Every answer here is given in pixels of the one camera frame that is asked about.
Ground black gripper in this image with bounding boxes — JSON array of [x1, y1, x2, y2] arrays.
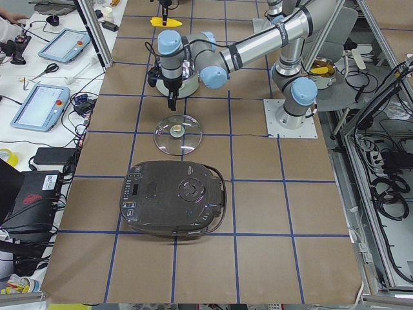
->
[[159, 0, 172, 26], [147, 65, 181, 110]]

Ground yellow corn cob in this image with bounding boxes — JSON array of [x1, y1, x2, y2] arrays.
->
[[150, 17, 182, 28]]

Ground glass pot lid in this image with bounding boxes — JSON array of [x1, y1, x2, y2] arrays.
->
[[154, 114, 203, 156]]

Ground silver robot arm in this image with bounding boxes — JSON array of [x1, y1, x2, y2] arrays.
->
[[146, 1, 336, 130]]

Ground black rice cooker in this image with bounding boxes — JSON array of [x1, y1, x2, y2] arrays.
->
[[119, 160, 227, 237]]

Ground upper blue teach pendant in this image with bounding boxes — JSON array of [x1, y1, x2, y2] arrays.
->
[[37, 28, 90, 63]]

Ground blue teach pendant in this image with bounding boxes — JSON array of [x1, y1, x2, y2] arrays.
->
[[37, 28, 90, 63], [10, 83, 70, 132]]

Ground lower blue teach pendant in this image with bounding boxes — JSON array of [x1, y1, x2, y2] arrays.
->
[[10, 83, 70, 132]]

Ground black power adapter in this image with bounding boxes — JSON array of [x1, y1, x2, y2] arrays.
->
[[33, 147, 75, 165]]

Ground bowl with yellow items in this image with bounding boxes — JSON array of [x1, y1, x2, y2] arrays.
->
[[310, 57, 336, 90]]

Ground grey office chair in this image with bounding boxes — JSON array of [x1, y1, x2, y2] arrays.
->
[[310, 6, 358, 112]]

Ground yellow tape roll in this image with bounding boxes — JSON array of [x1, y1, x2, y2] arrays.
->
[[0, 149, 19, 167]]

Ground aluminium frame post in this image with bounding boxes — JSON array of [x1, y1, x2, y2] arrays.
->
[[74, 0, 113, 69]]

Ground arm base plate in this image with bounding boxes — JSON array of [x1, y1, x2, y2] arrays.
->
[[252, 18, 273, 33], [263, 99, 317, 139]]

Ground black handled scissors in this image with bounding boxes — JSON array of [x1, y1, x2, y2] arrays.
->
[[34, 63, 59, 79]]

